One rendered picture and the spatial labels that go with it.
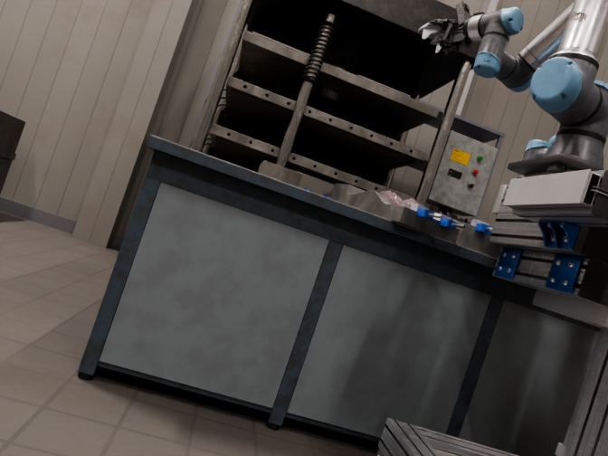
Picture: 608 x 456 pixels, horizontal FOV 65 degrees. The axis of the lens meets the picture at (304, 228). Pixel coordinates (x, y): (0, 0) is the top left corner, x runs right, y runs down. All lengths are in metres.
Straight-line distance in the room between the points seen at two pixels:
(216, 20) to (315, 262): 3.69
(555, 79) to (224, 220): 1.02
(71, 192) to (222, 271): 3.42
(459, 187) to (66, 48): 3.74
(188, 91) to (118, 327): 3.44
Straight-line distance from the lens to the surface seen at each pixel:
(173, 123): 4.79
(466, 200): 2.82
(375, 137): 2.58
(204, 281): 1.62
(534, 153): 1.95
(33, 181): 5.02
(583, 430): 1.38
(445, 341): 1.84
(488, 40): 1.59
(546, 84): 1.35
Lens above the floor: 0.65
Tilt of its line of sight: 1 degrees up
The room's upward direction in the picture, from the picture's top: 19 degrees clockwise
